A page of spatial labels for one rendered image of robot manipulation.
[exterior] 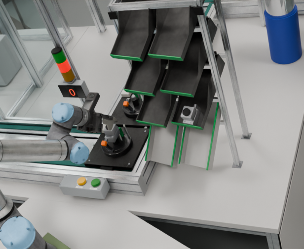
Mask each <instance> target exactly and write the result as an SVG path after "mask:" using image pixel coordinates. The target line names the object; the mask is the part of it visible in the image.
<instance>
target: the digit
mask: <svg viewBox="0 0 304 249"><path fill-rule="evenodd" d="M65 88H66V90H67V92H68V94H69V96H70V97H78V94H77V92H76V90H75V88H74V87H69V86H65Z"/></svg>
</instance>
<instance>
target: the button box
mask: <svg viewBox="0 0 304 249"><path fill-rule="evenodd" d="M81 177H85V179H86V183H85V184H83V185H78V183H77V180H78V179H79V178H81ZM95 178H98V177H88V176H78V175H68V174H66V175H65V176H64V178H63V180H62V181H61V183H60V185H59V187H60V189H61V191H62V192H63V194H64V195H71V196H79V197H88V198H96V199H105V197H106V195H107V193H108V191H109V189H110V185H109V183H108V181H107V179H106V178H98V179H99V180H100V184H99V185H98V186H97V187H93V186H92V185H91V181H92V180H93V179H95Z"/></svg>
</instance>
